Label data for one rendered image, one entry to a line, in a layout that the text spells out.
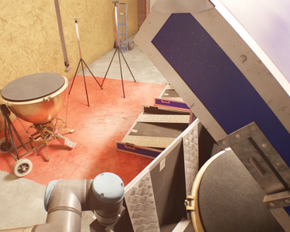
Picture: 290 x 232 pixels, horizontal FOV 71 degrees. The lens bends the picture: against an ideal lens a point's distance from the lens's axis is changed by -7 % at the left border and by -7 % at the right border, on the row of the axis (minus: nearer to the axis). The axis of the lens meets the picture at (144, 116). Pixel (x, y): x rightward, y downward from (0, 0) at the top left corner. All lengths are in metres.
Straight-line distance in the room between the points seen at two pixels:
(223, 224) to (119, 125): 2.29
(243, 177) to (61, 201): 0.79
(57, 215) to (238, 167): 0.84
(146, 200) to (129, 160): 1.34
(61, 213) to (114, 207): 0.15
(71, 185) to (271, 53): 0.56
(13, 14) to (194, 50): 3.29
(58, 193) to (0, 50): 2.82
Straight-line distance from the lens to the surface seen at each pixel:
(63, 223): 0.59
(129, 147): 2.50
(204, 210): 0.94
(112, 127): 2.97
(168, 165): 1.29
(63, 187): 0.65
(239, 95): 0.27
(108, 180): 0.64
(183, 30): 0.28
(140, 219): 1.21
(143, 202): 1.16
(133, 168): 2.39
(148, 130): 2.85
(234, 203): 1.00
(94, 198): 0.64
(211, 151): 1.72
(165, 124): 2.90
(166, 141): 2.52
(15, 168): 2.51
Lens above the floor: 1.75
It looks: 34 degrees down
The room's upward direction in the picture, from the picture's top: straight up
